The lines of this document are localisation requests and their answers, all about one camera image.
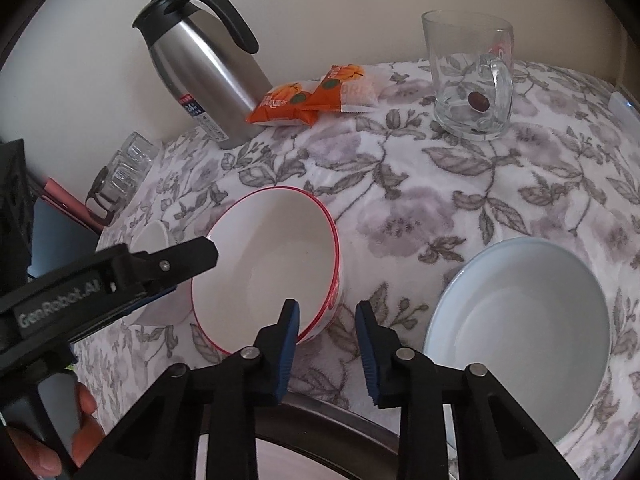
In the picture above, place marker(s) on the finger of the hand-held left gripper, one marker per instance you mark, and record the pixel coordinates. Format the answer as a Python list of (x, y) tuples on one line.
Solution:
[(170, 265), (150, 300)]

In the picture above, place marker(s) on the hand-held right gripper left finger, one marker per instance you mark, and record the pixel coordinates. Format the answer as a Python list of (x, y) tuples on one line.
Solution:
[(287, 350)]

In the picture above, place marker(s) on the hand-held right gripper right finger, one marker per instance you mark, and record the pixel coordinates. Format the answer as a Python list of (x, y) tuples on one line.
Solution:
[(370, 355)]

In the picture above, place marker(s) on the strawberry print bowl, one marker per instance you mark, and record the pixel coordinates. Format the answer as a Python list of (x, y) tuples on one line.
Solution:
[(270, 260)]

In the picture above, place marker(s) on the stainless steel basin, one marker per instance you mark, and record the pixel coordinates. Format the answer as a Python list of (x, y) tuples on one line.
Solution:
[(325, 440)]

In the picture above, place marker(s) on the pale blue ceramic bowl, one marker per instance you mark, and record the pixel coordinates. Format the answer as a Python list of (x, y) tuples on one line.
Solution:
[(520, 340)]

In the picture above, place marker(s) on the person's left hand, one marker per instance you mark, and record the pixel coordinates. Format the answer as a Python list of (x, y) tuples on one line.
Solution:
[(87, 420)]

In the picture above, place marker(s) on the blue cabinet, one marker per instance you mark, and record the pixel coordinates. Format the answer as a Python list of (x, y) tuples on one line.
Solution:
[(55, 245)]

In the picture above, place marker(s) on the glass cups in holder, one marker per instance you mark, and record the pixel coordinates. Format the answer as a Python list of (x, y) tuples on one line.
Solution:
[(107, 197)]

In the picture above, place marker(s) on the pink board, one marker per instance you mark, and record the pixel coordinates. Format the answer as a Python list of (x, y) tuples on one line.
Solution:
[(70, 205)]

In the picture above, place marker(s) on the small glass cup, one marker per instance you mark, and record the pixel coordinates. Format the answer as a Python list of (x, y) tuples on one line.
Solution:
[(136, 149), (125, 172)]

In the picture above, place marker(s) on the grey floral tablecloth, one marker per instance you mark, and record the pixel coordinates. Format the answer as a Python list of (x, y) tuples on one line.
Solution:
[(425, 200)]

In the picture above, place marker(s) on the orange snack packet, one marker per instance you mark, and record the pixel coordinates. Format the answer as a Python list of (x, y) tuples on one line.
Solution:
[(280, 102), (345, 85)]

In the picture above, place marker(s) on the stainless steel thermal carafe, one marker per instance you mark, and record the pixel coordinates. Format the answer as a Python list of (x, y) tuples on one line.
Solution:
[(200, 70)]

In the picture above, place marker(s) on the clear glass mug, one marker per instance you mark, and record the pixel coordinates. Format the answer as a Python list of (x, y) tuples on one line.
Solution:
[(450, 70)]

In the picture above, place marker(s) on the white power strip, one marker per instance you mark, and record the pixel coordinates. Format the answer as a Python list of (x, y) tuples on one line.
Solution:
[(622, 107)]

